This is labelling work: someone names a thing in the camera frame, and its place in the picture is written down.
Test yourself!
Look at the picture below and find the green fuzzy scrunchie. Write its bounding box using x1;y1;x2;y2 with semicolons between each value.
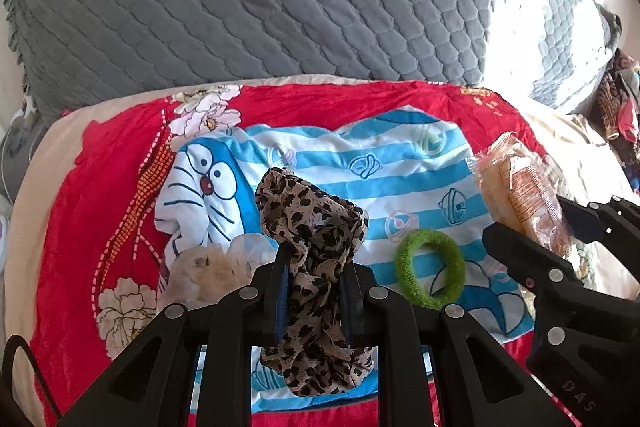
395;230;465;310

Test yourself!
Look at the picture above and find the clear packaged wafer snack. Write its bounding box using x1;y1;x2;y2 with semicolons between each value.
466;133;572;258

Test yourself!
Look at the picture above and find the leopard print scrunchie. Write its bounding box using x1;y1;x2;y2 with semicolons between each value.
255;168;375;397

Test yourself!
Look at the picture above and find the beige sheer scrunchie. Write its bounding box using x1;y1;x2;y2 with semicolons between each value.
157;234;277;310

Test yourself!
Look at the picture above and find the pile of clothes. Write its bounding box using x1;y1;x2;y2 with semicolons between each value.
590;49;639;194

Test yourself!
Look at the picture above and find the red floral bedspread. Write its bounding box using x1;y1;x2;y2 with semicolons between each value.
30;77;540;425

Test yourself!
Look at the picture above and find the blue striped cartoon cloth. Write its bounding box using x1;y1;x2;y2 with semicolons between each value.
153;106;537;414

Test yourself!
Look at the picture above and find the grey bedside stool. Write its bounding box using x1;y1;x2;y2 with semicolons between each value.
1;112;47;205

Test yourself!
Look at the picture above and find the grey quilted headboard cover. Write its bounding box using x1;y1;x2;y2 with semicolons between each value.
4;0;622;122

